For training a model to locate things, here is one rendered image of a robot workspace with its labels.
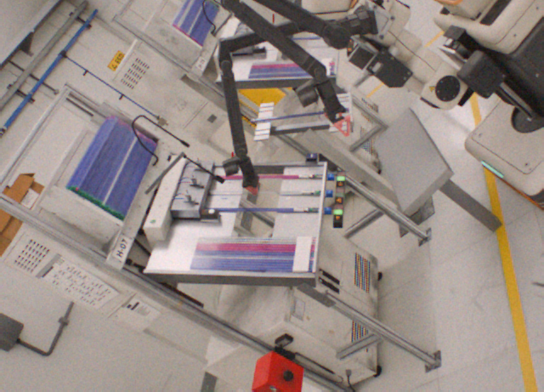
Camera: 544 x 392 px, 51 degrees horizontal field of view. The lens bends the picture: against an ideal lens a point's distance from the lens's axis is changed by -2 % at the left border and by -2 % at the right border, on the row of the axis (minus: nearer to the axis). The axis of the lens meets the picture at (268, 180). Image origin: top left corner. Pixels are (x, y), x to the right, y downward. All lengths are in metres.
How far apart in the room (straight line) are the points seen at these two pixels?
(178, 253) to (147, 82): 1.44
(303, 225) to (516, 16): 1.16
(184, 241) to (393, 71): 1.13
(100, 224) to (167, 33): 1.46
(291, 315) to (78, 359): 1.71
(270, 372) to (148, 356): 2.05
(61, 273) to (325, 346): 1.19
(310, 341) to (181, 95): 1.74
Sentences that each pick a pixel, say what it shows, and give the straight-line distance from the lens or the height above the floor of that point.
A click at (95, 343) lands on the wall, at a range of 3.99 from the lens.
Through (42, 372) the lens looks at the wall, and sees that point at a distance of 3.80.
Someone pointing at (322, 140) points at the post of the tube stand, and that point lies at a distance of 3.02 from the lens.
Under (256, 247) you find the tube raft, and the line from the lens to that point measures 2.46.
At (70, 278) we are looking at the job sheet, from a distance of 2.68.
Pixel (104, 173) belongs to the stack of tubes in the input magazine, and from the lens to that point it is 2.60.
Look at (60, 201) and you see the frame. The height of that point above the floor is 1.65.
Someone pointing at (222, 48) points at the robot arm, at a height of 1.46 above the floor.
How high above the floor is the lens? 1.82
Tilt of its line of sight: 19 degrees down
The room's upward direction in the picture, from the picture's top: 56 degrees counter-clockwise
